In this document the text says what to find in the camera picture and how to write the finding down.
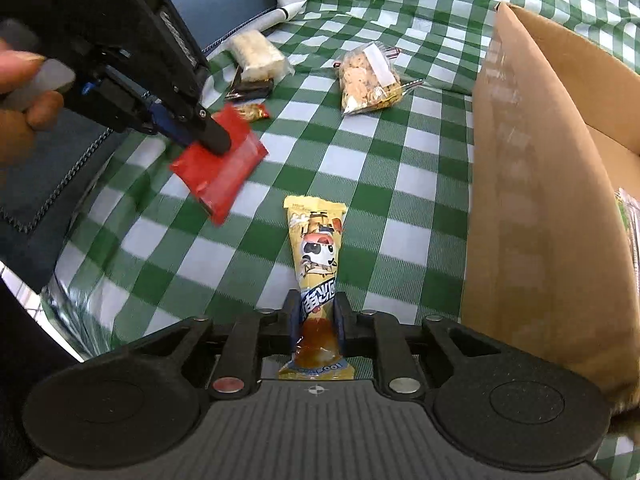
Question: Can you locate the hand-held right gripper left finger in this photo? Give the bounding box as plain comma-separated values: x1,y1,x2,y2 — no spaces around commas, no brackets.
120,289,303,401

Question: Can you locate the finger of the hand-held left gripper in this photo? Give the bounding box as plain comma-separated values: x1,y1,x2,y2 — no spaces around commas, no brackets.
147,95,233,156

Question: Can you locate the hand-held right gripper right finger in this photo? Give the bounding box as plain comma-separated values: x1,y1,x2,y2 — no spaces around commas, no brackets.
334,290,506,396

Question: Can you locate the plain red foil packet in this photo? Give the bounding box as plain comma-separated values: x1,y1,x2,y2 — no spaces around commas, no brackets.
169,105,268,226

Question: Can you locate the small red-edged nut packet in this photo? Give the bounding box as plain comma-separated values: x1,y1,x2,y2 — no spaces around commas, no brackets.
232,102,271,123

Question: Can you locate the dark brown cracker packet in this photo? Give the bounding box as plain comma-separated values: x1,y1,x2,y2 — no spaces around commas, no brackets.
224,67,275,101

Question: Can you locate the yellow panda snack packet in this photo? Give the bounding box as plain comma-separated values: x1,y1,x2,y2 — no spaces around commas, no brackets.
277,195,356,381

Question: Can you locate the cardboard box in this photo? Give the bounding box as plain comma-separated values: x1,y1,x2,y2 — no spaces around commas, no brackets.
460,2,640,413

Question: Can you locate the green label nut packet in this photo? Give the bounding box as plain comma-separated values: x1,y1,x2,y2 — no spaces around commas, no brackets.
617,187,640,281

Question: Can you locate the person's left hand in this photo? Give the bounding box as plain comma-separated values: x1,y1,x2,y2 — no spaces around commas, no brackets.
0,50,66,166

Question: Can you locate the white rice cracker bar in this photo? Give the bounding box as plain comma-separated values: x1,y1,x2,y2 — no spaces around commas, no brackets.
229,30,291,83

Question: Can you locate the blue sofa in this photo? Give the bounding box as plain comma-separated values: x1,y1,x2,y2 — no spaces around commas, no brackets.
0,0,278,293

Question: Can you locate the green checkered tablecloth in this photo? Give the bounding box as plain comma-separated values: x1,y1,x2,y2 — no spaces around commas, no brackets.
40,0,640,480

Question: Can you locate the clear bag of cookies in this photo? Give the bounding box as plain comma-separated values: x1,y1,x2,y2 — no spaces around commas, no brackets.
334,42,426,116

